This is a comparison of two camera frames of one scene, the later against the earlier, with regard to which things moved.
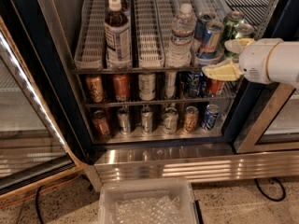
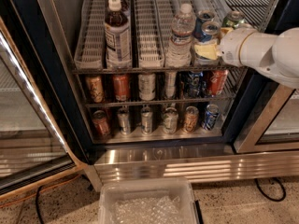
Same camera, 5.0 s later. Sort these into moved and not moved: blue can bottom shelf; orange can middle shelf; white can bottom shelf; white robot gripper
Moved: white robot gripper
Not moved: blue can bottom shelf; white can bottom shelf; orange can middle shelf
